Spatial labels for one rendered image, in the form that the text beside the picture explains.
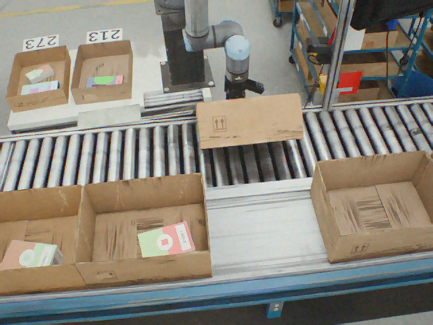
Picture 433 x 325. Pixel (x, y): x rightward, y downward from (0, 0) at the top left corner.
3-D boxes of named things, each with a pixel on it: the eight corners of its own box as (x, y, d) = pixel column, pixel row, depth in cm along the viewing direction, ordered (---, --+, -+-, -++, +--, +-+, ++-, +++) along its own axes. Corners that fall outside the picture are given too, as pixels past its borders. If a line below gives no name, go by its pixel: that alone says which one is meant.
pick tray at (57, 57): (72, 59, 234) (66, 44, 227) (68, 103, 210) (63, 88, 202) (21, 68, 231) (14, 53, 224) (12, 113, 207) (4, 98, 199)
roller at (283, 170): (270, 121, 205) (276, 114, 201) (293, 211, 171) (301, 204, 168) (261, 118, 202) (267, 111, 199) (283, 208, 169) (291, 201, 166)
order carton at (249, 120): (288, 140, 189) (284, 101, 188) (305, 138, 160) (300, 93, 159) (199, 149, 187) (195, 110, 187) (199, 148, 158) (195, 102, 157)
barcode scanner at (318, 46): (300, 55, 188) (305, 34, 180) (325, 56, 190) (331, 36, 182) (303, 63, 184) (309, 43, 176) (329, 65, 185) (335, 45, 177)
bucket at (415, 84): (375, 102, 313) (384, 71, 291) (414, 99, 314) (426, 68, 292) (390, 132, 292) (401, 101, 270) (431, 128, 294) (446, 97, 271)
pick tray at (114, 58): (133, 54, 235) (130, 38, 227) (132, 99, 210) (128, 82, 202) (82, 59, 233) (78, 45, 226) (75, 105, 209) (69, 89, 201)
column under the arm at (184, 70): (160, 63, 228) (151, 7, 203) (207, 57, 230) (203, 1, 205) (163, 93, 212) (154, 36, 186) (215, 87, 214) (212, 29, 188)
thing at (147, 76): (196, 37, 248) (196, 32, 246) (212, 101, 211) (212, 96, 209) (25, 61, 241) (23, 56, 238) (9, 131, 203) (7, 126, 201)
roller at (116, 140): (123, 134, 201) (121, 126, 198) (118, 227, 168) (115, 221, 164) (113, 135, 201) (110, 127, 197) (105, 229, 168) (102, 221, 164)
